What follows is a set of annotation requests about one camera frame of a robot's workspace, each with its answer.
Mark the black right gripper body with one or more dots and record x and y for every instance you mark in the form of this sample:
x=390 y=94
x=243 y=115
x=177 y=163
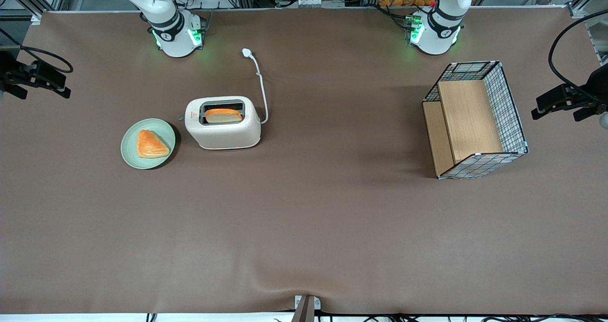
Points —
x=9 y=69

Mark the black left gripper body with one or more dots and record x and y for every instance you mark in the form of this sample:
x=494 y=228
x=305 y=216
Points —
x=596 y=87

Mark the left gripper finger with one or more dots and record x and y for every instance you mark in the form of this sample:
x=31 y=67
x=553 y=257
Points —
x=591 y=111
x=558 y=98

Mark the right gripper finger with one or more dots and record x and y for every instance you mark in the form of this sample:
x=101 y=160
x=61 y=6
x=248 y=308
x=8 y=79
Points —
x=47 y=77
x=15 y=91

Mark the cream white toaster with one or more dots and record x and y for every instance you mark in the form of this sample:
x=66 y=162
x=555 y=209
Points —
x=223 y=134

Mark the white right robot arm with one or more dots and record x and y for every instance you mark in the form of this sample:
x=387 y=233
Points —
x=175 y=42

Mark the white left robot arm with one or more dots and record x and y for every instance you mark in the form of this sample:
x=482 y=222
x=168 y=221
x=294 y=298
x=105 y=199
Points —
x=434 y=39

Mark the bread slice in toaster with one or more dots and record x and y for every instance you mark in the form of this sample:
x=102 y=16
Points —
x=222 y=117

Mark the wooden step shelf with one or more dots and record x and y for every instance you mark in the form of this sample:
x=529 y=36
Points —
x=468 y=118

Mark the pale green round plate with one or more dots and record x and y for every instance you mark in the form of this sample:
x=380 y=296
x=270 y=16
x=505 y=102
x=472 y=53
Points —
x=130 y=146

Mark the triangular orange pastry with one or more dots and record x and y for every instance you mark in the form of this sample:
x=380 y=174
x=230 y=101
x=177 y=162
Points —
x=151 y=145

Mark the brown table cover mat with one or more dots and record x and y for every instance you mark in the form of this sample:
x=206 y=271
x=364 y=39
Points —
x=332 y=217

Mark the grey metal clamp bracket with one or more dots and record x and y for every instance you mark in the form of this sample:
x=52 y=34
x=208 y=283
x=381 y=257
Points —
x=298 y=302

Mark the brown camera post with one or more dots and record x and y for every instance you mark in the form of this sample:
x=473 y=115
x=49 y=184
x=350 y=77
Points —
x=304 y=312

